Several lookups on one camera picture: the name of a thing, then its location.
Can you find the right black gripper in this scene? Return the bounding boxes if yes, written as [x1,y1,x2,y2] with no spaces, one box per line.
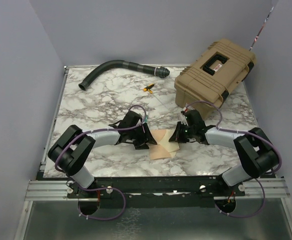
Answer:
[169,121,195,143]

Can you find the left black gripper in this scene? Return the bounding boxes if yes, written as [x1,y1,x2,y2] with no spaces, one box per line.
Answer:
[128,123,157,150]

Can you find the pink tan envelope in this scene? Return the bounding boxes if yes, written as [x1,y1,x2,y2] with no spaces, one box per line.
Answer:
[149,129,177,161]

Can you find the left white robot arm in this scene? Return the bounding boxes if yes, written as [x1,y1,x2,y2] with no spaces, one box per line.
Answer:
[48,110,157,198]

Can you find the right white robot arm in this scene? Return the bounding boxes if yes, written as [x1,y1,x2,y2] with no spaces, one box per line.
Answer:
[169,109,281,196]

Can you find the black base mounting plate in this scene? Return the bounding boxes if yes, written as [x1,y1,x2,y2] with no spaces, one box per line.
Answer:
[37,171,285,210]

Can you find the tan plastic toolbox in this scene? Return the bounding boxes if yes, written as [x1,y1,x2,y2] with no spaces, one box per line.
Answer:
[174,38,256,108]

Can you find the small yellow black tool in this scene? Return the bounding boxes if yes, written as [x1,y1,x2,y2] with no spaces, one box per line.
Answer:
[143,84,154,94]

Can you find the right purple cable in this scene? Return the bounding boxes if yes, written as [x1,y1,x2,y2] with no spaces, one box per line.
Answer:
[183,100,283,218]

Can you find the dark grey flexible hose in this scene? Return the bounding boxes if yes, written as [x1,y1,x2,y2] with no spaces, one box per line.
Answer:
[78,59,171,91]

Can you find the aluminium rail frame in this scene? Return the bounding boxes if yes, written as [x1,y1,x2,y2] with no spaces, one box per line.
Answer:
[16,66,292,240]

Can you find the striped cord in corner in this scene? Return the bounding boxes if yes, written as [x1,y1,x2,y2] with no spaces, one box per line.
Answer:
[248,6,274,52]

